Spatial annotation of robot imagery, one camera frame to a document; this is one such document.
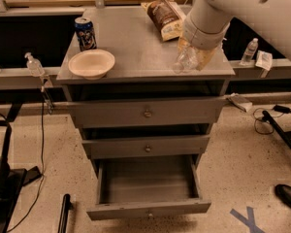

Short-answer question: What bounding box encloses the white paper packet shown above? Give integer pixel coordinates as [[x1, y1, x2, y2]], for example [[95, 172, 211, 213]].
[[255, 50, 273, 71]]

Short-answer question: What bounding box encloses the black power adapter cable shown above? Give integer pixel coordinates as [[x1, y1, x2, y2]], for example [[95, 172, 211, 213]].
[[252, 100, 291, 136]]

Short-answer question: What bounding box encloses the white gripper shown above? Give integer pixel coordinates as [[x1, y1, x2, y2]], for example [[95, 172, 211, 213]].
[[178, 0, 232, 71]]

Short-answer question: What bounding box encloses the black cable on floor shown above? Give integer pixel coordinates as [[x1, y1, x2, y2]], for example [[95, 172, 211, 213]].
[[5, 86, 54, 233]]

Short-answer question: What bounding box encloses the left hand sanitizer bottle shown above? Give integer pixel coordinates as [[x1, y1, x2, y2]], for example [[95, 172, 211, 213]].
[[24, 52, 45, 77]]

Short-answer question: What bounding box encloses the black shoe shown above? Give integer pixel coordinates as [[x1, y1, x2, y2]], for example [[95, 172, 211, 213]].
[[275, 184, 291, 208]]

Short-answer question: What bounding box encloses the grey top drawer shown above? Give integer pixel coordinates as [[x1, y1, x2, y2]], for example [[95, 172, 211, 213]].
[[68, 97, 226, 128]]

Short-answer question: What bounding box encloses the black stand base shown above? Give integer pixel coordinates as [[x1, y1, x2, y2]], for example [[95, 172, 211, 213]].
[[0, 116, 27, 233]]

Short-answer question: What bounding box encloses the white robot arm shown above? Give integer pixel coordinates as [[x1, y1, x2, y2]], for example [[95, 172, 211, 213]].
[[181, 0, 291, 61]]

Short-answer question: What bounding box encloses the grey wooden drawer cabinet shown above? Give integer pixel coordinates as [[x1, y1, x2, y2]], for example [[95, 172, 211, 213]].
[[57, 7, 234, 173]]

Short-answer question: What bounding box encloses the brown chip bag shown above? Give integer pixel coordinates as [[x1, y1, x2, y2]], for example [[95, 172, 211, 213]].
[[141, 0, 186, 42]]

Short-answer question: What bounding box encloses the white paper bowl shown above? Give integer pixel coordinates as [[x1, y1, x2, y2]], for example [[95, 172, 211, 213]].
[[68, 50, 115, 80]]

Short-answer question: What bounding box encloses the blue tape mark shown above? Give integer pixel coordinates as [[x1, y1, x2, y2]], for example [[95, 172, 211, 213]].
[[230, 207, 265, 233]]

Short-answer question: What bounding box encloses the black tube on floor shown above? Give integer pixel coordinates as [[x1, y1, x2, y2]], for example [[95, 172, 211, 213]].
[[57, 193, 72, 233]]

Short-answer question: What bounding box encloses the grey open bottom drawer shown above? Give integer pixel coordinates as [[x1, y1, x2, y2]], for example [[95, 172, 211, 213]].
[[87, 155, 210, 220]]

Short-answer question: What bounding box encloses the black metal leg right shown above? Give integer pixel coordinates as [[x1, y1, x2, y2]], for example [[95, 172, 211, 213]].
[[262, 111, 291, 149]]

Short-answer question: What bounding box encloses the grey middle drawer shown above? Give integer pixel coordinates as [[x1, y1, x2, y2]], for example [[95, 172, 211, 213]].
[[82, 135, 210, 159]]

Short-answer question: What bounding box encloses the blue soda can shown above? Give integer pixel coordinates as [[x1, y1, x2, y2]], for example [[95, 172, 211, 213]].
[[75, 17, 97, 51]]

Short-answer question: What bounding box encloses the grey booklet on floor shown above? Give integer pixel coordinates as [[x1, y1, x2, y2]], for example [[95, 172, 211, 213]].
[[228, 93, 252, 112]]

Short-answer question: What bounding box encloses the clear plastic water bottle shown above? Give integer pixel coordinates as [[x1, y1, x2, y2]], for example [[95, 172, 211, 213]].
[[173, 47, 198, 74]]

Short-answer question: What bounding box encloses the background water bottle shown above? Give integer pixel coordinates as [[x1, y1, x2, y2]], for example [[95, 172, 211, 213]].
[[240, 38, 258, 65]]

